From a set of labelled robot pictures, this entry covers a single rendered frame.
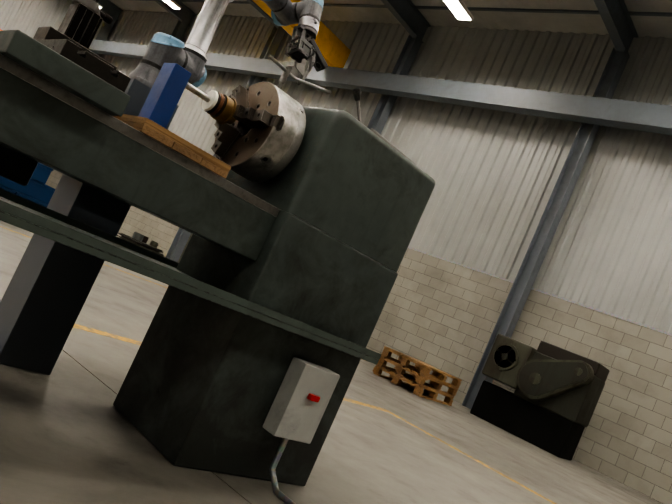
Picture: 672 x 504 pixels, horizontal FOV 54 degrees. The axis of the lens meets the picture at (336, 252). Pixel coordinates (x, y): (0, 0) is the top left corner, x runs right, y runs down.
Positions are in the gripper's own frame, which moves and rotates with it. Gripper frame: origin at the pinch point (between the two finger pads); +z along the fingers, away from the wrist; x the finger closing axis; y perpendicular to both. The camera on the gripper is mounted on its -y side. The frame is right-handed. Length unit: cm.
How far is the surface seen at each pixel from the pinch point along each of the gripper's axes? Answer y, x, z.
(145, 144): 52, 5, 53
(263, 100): 16.5, 3.6, 18.0
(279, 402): -25, -5, 109
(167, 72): 49, -2, 26
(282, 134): 12.2, 11.8, 30.2
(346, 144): -8.2, 20.3, 25.0
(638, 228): -951, -198, -350
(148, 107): 49, -7, 36
